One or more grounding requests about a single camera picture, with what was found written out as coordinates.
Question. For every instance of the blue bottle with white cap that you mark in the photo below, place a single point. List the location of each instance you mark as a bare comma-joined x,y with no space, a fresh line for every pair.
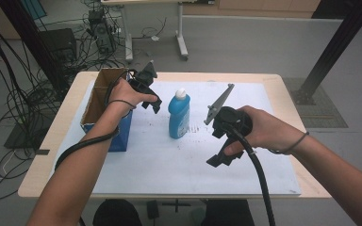
179,119

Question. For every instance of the black metal post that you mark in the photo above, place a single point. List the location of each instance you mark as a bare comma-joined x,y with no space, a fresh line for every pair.
34,40
336,44

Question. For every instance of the white desk frame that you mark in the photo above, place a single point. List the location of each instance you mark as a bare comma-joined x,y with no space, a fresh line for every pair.
180,31

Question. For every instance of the person's right hand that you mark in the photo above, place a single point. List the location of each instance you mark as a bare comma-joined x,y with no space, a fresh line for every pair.
267,132

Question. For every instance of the person's right leg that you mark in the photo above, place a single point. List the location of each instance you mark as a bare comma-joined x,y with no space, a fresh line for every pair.
227,213

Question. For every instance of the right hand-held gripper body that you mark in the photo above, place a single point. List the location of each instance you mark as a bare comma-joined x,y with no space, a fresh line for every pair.
232,121

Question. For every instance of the person's left hand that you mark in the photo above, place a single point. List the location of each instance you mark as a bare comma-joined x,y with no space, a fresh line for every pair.
124,92

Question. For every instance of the blue cardboard box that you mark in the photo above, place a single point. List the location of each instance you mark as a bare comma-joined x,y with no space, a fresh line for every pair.
122,138

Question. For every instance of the computer tower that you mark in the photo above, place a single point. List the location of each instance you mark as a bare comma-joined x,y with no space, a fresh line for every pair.
102,33

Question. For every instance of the person's left leg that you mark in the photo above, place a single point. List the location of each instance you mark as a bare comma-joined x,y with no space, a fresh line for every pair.
116,213

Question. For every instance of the wooden cabinet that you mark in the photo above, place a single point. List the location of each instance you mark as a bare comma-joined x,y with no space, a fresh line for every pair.
264,8

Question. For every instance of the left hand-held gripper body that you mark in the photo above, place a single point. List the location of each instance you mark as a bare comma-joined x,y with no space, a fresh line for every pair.
143,80

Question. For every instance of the black tape strip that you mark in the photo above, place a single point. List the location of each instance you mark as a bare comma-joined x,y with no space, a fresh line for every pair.
42,152

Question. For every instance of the person's leg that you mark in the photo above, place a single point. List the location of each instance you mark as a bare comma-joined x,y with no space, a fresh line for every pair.
227,213
116,213

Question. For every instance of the black equipment case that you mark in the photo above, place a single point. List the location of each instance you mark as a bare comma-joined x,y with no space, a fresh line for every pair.
59,42

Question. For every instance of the white table mat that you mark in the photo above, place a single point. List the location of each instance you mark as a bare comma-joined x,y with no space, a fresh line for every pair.
169,169

